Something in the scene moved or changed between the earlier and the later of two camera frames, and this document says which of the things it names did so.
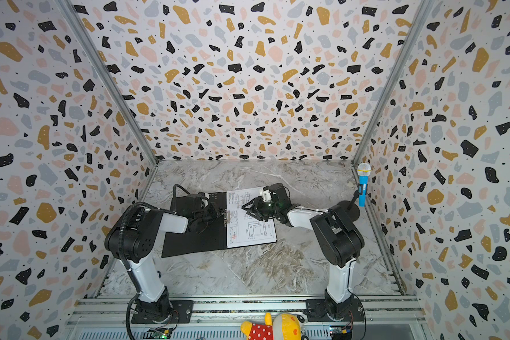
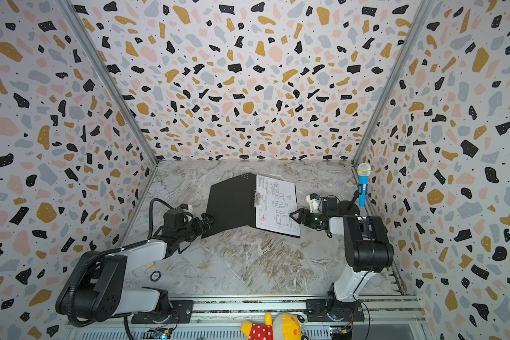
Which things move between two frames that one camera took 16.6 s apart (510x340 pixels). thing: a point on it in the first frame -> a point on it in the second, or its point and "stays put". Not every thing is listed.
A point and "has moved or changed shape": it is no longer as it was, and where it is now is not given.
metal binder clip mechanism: (227, 217) has moved or changed shape
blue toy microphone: (363, 171) stays put
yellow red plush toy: (285, 326) stays put
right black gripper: (257, 206) -> (307, 219)
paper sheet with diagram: (246, 229) has moved or changed shape
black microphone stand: (351, 209) stays put
